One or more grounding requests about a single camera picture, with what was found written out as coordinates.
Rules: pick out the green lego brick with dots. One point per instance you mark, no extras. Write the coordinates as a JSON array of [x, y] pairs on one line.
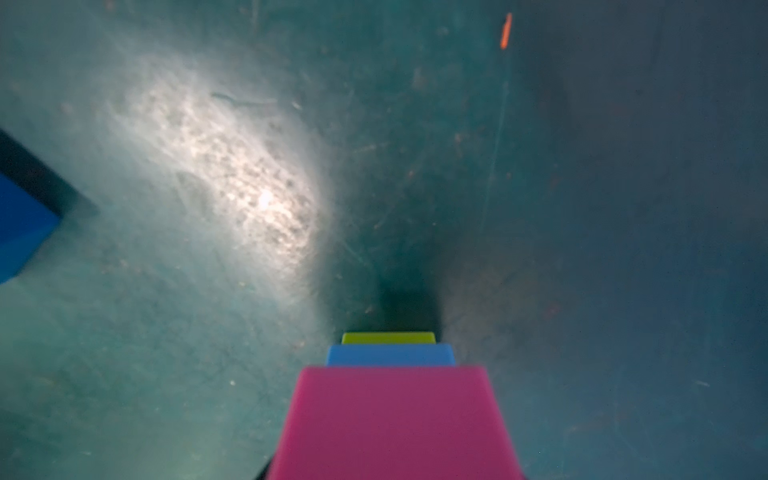
[[388, 338]]

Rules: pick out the light blue long lego brick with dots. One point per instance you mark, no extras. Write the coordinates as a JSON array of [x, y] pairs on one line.
[[390, 355]]

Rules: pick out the pink lego brick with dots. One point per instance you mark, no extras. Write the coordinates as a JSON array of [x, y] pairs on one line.
[[394, 423]]

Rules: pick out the blue small lego brick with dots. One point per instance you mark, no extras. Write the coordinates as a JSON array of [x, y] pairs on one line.
[[25, 225]]

